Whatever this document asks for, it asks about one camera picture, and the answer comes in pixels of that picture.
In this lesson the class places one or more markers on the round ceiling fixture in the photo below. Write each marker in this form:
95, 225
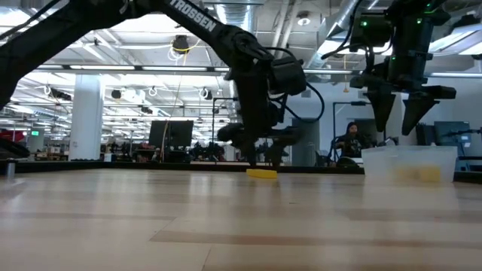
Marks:
303, 20

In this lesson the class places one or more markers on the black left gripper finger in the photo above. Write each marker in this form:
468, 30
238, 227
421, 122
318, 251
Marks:
278, 139
244, 137

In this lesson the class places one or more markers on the slanted silver air duct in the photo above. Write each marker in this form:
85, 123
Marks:
333, 34

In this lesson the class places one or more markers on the clear plastic container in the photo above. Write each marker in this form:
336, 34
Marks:
380, 165

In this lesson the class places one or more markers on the black equipment box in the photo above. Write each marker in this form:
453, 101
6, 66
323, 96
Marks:
424, 135

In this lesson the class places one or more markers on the green exit sign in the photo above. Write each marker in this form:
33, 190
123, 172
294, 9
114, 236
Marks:
35, 133

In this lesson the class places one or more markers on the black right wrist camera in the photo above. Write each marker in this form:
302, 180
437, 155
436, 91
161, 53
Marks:
371, 30

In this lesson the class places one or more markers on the long yellow block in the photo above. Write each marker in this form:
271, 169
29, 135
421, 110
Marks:
261, 173

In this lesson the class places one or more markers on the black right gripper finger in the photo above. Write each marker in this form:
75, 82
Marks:
382, 107
418, 109

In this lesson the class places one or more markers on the white pillar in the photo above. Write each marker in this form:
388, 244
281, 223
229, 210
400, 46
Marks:
86, 116

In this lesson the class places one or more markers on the black station frame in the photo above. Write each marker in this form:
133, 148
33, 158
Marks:
356, 103
213, 120

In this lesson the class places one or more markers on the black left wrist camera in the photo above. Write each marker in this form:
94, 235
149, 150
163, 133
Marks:
288, 75

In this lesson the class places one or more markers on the black background monitor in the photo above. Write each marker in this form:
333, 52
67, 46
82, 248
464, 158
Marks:
171, 133

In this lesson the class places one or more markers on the small grey post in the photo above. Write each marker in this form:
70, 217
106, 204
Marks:
10, 169

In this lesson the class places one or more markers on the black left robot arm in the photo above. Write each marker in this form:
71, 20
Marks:
196, 17

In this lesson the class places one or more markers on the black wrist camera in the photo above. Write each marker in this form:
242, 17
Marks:
288, 75
371, 30

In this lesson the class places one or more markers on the grey door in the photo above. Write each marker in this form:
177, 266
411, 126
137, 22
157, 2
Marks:
310, 150

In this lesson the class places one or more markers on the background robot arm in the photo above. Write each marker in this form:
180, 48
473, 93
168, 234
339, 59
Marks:
207, 151

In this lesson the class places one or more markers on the dark desktop monitor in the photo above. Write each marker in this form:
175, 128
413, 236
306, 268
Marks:
452, 131

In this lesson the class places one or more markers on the person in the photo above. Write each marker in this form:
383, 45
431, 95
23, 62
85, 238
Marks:
352, 145

